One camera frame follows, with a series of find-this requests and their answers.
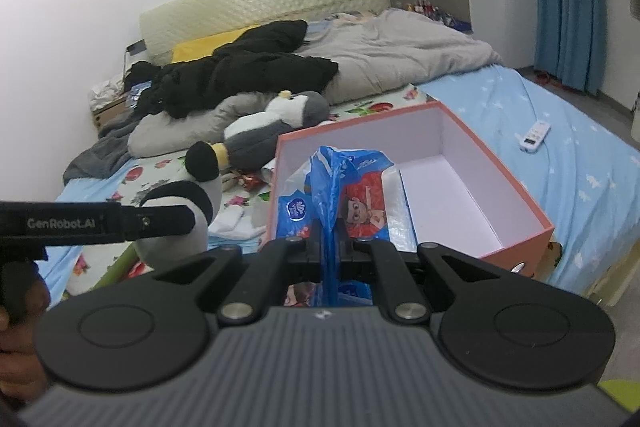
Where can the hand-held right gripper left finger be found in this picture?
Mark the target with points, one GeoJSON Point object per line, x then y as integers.
{"type": "Point", "coordinates": [314, 252]}

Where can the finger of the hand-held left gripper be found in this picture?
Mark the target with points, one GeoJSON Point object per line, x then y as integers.
{"type": "Point", "coordinates": [160, 222]}

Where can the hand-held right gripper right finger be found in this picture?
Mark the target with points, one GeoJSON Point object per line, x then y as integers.
{"type": "Point", "coordinates": [350, 252]}

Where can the small panda plush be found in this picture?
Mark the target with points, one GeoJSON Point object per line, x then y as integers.
{"type": "Point", "coordinates": [190, 207]}

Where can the pink cardboard box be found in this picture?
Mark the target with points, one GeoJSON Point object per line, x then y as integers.
{"type": "Point", "coordinates": [505, 252]}

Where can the person's left hand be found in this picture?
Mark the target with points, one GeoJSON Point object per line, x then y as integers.
{"type": "Point", "coordinates": [20, 347]}

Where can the blue wipes pack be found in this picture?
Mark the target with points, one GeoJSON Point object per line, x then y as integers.
{"type": "Point", "coordinates": [295, 214]}

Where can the fruit printed mat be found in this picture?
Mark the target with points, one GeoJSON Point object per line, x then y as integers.
{"type": "Point", "coordinates": [165, 177]}

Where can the green massage brush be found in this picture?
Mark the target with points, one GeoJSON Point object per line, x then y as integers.
{"type": "Point", "coordinates": [120, 264]}

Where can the white socks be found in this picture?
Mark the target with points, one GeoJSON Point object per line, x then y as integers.
{"type": "Point", "coordinates": [232, 222]}

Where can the dark grey blanket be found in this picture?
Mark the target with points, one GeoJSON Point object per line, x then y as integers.
{"type": "Point", "coordinates": [100, 152]}

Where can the grey pillow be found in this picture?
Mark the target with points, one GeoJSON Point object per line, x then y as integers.
{"type": "Point", "coordinates": [165, 132]}

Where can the red candy wrapper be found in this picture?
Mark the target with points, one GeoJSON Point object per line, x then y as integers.
{"type": "Point", "coordinates": [250, 181]}

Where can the brown cardboard box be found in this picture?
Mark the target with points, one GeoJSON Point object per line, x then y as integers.
{"type": "Point", "coordinates": [107, 112]}

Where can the grey penguin plush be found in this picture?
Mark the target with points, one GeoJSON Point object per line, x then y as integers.
{"type": "Point", "coordinates": [255, 132]}

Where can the white crumpled cloth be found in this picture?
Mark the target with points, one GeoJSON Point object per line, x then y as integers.
{"type": "Point", "coordinates": [105, 92]}

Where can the black garment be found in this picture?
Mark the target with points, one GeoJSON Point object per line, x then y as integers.
{"type": "Point", "coordinates": [240, 72]}

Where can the yellow pillow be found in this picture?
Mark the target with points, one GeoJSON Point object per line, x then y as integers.
{"type": "Point", "coordinates": [200, 47]}

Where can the grey duvet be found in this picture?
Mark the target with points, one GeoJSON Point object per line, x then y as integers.
{"type": "Point", "coordinates": [400, 52]}

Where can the white remote control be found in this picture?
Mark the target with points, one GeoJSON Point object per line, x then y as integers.
{"type": "Point", "coordinates": [534, 136]}

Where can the row of small toys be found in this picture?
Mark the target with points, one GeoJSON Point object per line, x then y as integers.
{"type": "Point", "coordinates": [440, 14]}

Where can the light blue bed sheet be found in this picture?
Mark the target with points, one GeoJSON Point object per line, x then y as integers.
{"type": "Point", "coordinates": [575, 132]}

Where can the lime green cloth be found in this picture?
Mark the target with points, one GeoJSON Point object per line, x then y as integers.
{"type": "Point", "coordinates": [622, 394]}

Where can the blue curtain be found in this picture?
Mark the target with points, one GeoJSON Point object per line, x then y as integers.
{"type": "Point", "coordinates": [565, 17]}

